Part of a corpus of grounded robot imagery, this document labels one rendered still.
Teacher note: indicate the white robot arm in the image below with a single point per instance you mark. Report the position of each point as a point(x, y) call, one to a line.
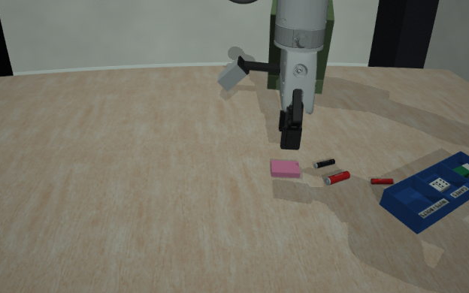
point(298, 24)

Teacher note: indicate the white domino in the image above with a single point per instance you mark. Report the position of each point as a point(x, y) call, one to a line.
point(440, 185)

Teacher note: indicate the green and white eraser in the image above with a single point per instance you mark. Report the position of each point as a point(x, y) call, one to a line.
point(463, 170)

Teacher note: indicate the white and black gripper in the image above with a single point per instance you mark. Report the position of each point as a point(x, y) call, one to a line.
point(298, 67)

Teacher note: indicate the black battery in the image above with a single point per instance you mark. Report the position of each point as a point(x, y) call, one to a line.
point(324, 163)

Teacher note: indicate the blue compartment tray with labels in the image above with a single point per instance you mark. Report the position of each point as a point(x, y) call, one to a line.
point(420, 205)

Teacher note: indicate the pink rectangular block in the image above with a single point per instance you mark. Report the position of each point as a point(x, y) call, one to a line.
point(285, 169)

